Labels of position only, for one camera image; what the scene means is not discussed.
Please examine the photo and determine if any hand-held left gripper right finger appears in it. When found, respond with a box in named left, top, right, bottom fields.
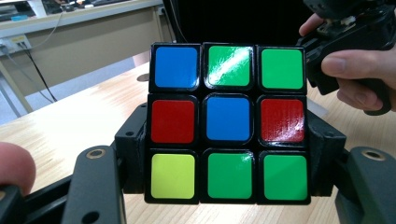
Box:
left=305, top=108, right=347, bottom=198

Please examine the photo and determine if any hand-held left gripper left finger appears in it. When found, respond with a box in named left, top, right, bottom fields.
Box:
left=113, top=102, right=149, bottom=196

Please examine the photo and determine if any multicoloured puzzle cube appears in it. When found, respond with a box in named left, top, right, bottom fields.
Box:
left=144, top=41, right=312, bottom=206

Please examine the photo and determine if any light wooden desk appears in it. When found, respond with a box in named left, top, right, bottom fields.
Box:
left=0, top=0, right=174, bottom=115

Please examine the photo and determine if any black socket cable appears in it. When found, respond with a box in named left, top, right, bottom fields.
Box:
left=18, top=42, right=59, bottom=104

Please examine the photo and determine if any white wall socket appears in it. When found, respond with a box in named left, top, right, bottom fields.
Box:
left=0, top=34, right=33, bottom=56

